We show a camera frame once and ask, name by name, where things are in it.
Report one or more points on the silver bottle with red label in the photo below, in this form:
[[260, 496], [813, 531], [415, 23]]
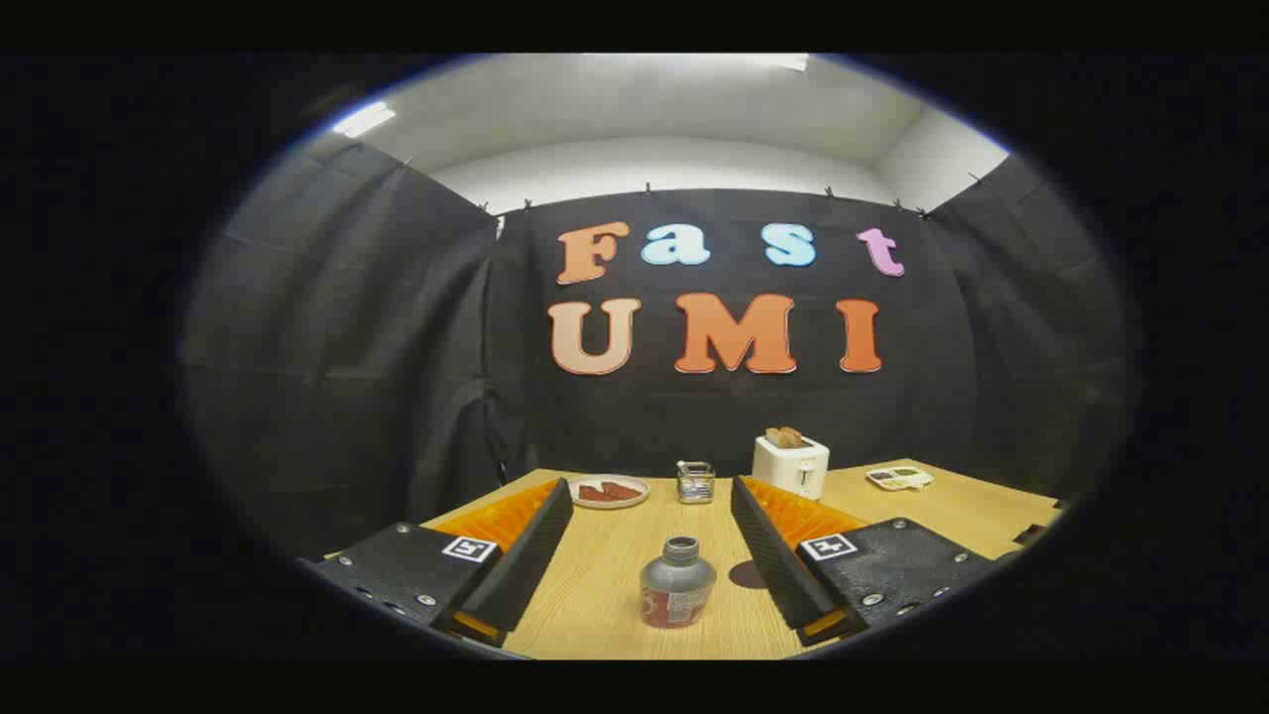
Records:
[[677, 590]]

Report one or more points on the reddish brown food piece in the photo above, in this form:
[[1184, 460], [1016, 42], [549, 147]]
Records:
[[592, 493], [627, 491]]

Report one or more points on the white sectioned dish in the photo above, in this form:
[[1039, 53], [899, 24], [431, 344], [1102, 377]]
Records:
[[899, 479]]

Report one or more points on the ceiling light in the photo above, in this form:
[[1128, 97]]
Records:
[[363, 119]]

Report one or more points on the dark brown round coaster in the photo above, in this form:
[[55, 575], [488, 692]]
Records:
[[746, 575]]

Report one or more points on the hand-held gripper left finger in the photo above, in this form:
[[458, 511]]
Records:
[[525, 555]]

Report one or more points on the wooden table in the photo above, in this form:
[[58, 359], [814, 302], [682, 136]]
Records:
[[615, 565]]

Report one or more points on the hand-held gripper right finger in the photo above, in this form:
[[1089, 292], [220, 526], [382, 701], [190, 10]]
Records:
[[778, 555]]

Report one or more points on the white round plate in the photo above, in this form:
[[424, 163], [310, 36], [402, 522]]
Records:
[[608, 504]]

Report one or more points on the toast slice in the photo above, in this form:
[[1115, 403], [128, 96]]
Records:
[[773, 438], [793, 436]]

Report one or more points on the white toaster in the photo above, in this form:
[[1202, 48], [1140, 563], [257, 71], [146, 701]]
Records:
[[790, 466]]

